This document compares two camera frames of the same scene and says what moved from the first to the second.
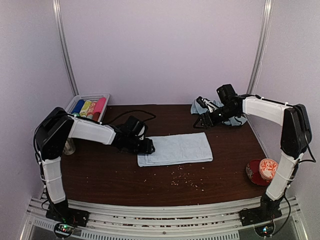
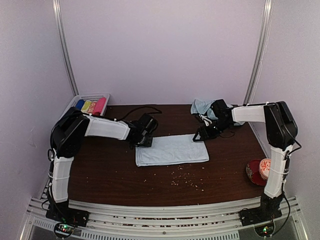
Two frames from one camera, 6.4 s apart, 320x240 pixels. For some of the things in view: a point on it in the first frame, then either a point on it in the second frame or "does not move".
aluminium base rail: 208,221 does not move
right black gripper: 203,122 to 208,135
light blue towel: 179,148 does not move
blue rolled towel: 78,107 does not move
